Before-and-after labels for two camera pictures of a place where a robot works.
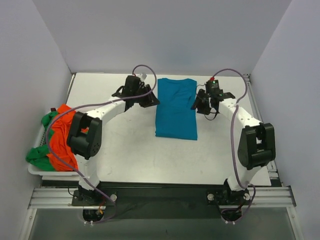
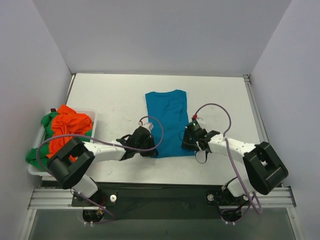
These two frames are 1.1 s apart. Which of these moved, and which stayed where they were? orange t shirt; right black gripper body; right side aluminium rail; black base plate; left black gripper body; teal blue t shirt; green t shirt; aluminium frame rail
Moved: left black gripper body; teal blue t shirt; right black gripper body
Stayed: black base plate; right side aluminium rail; orange t shirt; green t shirt; aluminium frame rail
